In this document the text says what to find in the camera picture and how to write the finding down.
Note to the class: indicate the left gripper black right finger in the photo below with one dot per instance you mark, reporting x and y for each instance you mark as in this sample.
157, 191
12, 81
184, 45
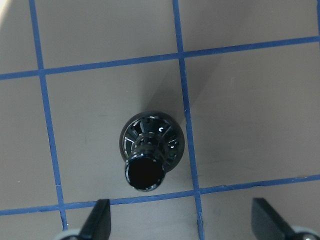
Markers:
267, 224

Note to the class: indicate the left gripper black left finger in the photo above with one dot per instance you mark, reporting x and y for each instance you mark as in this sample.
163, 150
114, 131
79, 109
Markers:
98, 224

